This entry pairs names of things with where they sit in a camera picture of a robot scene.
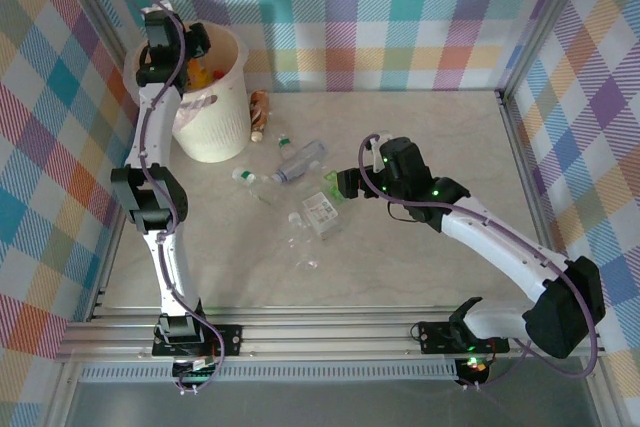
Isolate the green label plastic bottle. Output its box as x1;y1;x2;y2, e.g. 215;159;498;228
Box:
322;170;346;206

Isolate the orange juice bottle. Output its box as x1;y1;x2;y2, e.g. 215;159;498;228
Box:
187;57;210;89

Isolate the clear bottle white cap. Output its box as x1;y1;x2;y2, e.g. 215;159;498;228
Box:
287;212;321;269

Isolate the cream plastic bin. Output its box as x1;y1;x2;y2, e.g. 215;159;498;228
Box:
122;20;251;164

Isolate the brown label plastic bottle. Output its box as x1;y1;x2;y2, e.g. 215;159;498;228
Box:
248;90;272;144

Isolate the clear bottle green neck ring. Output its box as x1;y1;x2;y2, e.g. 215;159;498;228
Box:
231;166;281;206

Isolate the pink plastic bin liner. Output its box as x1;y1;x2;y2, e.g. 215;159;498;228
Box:
127;21;249;134

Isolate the large clear bluish bottle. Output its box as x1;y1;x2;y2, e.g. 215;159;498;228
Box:
273;140;329;184

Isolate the small clear bottle green cap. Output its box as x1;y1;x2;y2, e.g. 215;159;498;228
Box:
274;132;300;161

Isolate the plaid cloth backdrop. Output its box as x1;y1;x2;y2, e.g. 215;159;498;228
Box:
504;0;640;427
0;0;146;427
64;0;576;96

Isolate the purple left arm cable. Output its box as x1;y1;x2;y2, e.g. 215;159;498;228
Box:
128;0;226;396

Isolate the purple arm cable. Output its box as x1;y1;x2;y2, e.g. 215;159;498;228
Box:
358;132;600;391
128;0;226;396

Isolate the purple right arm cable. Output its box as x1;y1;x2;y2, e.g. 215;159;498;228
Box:
358;132;600;391

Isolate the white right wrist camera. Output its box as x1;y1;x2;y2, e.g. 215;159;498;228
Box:
368;131;395;174

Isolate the aluminium side rail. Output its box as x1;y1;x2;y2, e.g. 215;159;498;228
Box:
497;89;576;316
87;126;151;323

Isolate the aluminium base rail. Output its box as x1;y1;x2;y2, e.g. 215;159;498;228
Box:
54;304;609;363

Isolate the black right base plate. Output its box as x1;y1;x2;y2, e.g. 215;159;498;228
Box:
416;320;511;356

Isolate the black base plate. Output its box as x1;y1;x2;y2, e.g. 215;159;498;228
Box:
416;320;511;356
151;324;244;359

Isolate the grey slotted cable duct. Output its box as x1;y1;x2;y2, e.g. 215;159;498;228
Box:
77;359;461;383

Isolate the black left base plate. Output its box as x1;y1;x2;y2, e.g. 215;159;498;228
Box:
151;324;244;359

